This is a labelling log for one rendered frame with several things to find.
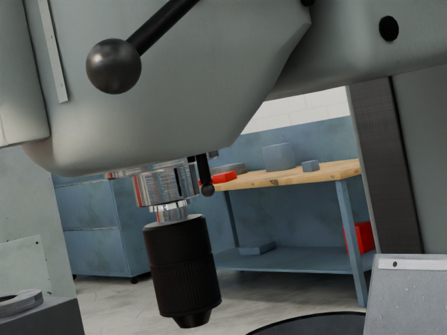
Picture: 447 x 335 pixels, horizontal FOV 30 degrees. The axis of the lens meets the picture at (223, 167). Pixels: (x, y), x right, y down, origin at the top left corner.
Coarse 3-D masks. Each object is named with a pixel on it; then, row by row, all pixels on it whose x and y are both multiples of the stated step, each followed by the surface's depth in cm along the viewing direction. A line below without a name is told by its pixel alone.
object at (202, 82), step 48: (48, 0) 51; (96, 0) 49; (144, 0) 50; (240, 0) 54; (288, 0) 57; (48, 48) 52; (192, 48) 52; (240, 48) 54; (288, 48) 57; (48, 96) 53; (96, 96) 51; (144, 96) 51; (192, 96) 53; (240, 96) 56; (48, 144) 55; (96, 144) 52; (144, 144) 53; (192, 144) 55
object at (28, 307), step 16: (32, 288) 95; (0, 304) 89; (16, 304) 88; (32, 304) 90; (48, 304) 90; (64, 304) 91; (0, 320) 87; (16, 320) 86; (32, 320) 88; (48, 320) 89; (64, 320) 90; (80, 320) 92
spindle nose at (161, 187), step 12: (180, 168) 59; (192, 168) 60; (132, 180) 60; (144, 180) 59; (156, 180) 59; (168, 180) 59; (180, 180) 59; (192, 180) 60; (144, 192) 59; (156, 192) 59; (168, 192) 59; (180, 192) 59; (192, 192) 60; (144, 204) 59; (156, 204) 59
